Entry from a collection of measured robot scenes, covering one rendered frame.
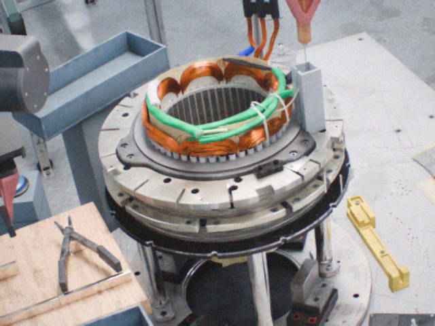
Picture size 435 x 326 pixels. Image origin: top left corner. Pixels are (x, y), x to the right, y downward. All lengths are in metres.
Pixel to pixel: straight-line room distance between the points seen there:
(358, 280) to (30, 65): 0.71
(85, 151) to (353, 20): 2.41
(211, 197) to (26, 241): 0.24
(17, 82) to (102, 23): 3.18
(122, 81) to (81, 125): 0.09
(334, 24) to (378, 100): 1.93
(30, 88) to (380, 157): 0.93
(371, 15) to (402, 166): 2.20
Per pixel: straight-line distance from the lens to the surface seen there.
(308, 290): 1.28
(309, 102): 1.12
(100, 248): 1.03
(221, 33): 3.70
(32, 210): 1.24
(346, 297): 1.33
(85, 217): 1.12
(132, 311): 0.99
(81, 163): 1.48
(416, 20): 3.73
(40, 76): 0.83
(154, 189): 1.09
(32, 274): 1.06
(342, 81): 1.84
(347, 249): 1.41
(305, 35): 1.08
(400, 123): 1.71
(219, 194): 1.07
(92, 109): 1.39
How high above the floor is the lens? 1.75
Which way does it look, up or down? 37 degrees down
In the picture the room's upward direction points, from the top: 9 degrees counter-clockwise
